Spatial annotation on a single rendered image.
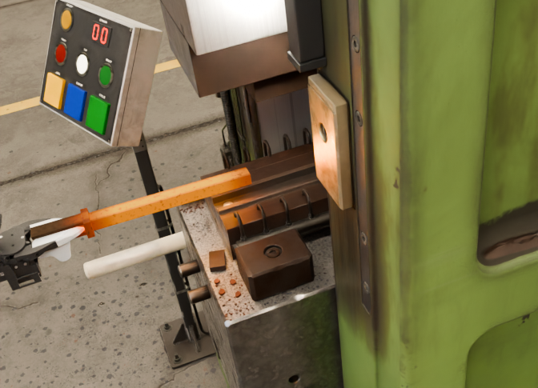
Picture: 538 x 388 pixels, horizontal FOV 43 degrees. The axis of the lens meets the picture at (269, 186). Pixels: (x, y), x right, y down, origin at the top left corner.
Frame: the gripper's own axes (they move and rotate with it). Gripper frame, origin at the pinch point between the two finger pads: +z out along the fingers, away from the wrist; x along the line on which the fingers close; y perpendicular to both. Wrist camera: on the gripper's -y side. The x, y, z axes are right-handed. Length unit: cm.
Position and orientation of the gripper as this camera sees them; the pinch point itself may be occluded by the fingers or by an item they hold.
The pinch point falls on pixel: (74, 224)
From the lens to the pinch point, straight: 126.0
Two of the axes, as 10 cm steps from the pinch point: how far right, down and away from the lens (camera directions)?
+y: 1.3, 7.8, 6.2
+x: 3.3, 5.5, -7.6
